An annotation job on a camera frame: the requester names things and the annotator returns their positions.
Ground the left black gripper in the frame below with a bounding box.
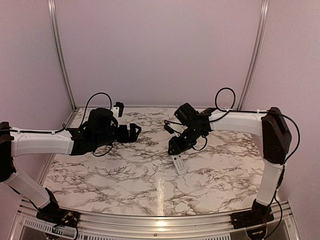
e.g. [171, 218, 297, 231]
[94, 122, 142, 149]

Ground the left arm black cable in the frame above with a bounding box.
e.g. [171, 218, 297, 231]
[0, 92, 121, 158]

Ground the left aluminium frame post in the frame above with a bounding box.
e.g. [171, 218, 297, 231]
[47, 0, 77, 112]

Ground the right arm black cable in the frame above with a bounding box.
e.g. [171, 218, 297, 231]
[163, 87, 301, 166]

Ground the right aluminium frame post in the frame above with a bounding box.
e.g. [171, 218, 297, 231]
[237, 0, 270, 110]

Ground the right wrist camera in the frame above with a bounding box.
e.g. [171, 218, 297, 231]
[164, 124, 175, 134]

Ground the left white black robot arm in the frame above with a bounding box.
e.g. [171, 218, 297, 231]
[0, 106, 142, 223]

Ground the aluminium frame post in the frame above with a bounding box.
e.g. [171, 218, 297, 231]
[237, 0, 270, 110]
[47, 0, 77, 112]

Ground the front aluminium rail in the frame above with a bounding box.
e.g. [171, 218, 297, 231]
[8, 199, 301, 240]

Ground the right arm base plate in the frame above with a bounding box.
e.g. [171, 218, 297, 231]
[230, 209, 275, 230]

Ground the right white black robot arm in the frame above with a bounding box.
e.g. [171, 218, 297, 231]
[167, 103, 292, 224]

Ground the white remote control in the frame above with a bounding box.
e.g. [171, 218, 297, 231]
[171, 155, 187, 175]

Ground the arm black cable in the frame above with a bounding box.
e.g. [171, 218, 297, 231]
[163, 87, 301, 166]
[0, 92, 121, 158]

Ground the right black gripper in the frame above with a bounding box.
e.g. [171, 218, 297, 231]
[168, 125, 205, 155]

